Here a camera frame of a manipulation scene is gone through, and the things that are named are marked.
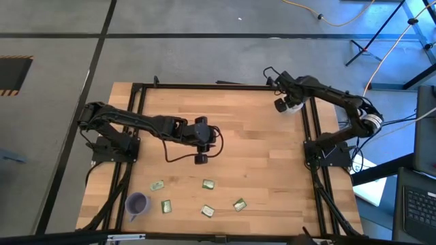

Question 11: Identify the black camera cable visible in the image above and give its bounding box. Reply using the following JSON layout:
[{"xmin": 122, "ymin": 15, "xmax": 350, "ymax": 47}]
[{"xmin": 161, "ymin": 125, "xmax": 225, "ymax": 163}]

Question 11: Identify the hazard striped floor hatch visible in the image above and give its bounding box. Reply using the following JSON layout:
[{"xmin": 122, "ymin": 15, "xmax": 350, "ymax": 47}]
[{"xmin": 0, "ymin": 54, "xmax": 34, "ymax": 97}]

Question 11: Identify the blue floor object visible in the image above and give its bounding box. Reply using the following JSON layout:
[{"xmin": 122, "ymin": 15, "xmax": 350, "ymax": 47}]
[{"xmin": 0, "ymin": 147, "xmax": 27, "ymax": 163}]

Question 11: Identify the silver aluminium extrusion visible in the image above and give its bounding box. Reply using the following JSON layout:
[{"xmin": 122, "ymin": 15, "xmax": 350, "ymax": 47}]
[{"xmin": 106, "ymin": 233, "xmax": 147, "ymax": 243}]

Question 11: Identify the yellow extension cable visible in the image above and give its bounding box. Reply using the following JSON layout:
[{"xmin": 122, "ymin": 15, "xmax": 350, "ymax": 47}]
[
  {"xmin": 362, "ymin": 0, "xmax": 436, "ymax": 98},
  {"xmin": 281, "ymin": 0, "xmax": 376, "ymax": 28}
]

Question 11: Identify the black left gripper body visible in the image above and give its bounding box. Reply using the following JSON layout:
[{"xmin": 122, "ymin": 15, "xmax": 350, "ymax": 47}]
[{"xmin": 185, "ymin": 118, "xmax": 218, "ymax": 155}]

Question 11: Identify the black laptop keyboard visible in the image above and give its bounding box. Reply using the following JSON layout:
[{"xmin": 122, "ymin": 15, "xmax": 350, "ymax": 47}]
[{"xmin": 391, "ymin": 165, "xmax": 436, "ymax": 245}]

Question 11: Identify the black aluminium table frame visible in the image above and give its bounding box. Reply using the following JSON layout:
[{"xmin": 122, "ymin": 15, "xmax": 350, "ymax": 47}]
[{"xmin": 76, "ymin": 75, "xmax": 364, "ymax": 239}]

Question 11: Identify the black tripod stand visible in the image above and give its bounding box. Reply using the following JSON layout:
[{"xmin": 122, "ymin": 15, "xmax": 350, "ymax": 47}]
[{"xmin": 344, "ymin": 0, "xmax": 408, "ymax": 67}]

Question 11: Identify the purple mug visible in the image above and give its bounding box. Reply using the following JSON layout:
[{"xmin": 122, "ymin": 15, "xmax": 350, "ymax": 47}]
[{"xmin": 124, "ymin": 191, "xmax": 151, "ymax": 223}]

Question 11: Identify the white box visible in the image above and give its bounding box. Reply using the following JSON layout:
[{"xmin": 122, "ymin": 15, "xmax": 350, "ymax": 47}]
[{"xmin": 350, "ymin": 154, "xmax": 388, "ymax": 208}]

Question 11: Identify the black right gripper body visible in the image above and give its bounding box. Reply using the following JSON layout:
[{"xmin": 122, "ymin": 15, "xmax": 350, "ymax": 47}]
[{"xmin": 275, "ymin": 71, "xmax": 309, "ymax": 105}]

